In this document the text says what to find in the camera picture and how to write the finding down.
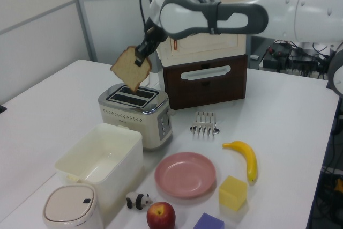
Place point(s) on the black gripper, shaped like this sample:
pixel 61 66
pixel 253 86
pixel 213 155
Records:
pixel 152 38

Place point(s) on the brown-crusted bread slice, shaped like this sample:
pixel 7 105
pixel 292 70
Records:
pixel 131 70

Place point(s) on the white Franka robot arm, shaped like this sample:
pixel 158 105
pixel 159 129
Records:
pixel 294 11

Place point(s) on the cream and chrome toaster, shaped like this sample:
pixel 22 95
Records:
pixel 128 116

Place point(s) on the silver metal toast rack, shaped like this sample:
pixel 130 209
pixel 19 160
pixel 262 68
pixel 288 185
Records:
pixel 205 125

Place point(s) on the cream open plastic box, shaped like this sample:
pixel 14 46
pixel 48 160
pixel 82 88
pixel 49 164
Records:
pixel 118 175

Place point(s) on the pink plate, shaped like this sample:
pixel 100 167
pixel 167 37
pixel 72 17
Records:
pixel 185 175

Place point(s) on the panda figurine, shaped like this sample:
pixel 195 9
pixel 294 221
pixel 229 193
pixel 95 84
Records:
pixel 138 201

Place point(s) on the yellow banana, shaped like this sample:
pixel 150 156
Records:
pixel 250 159

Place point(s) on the flat black object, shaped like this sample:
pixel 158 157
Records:
pixel 2 109

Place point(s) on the red apple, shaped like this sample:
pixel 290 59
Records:
pixel 160 217

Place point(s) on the yellow cube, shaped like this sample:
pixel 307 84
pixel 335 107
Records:
pixel 232 194

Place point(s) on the small cream lidded bin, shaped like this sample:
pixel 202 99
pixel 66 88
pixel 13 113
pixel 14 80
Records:
pixel 69 207

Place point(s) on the purple cube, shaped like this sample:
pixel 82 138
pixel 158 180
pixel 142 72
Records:
pixel 209 222

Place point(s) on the grey partition post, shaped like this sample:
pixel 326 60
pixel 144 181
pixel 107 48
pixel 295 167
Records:
pixel 85 20

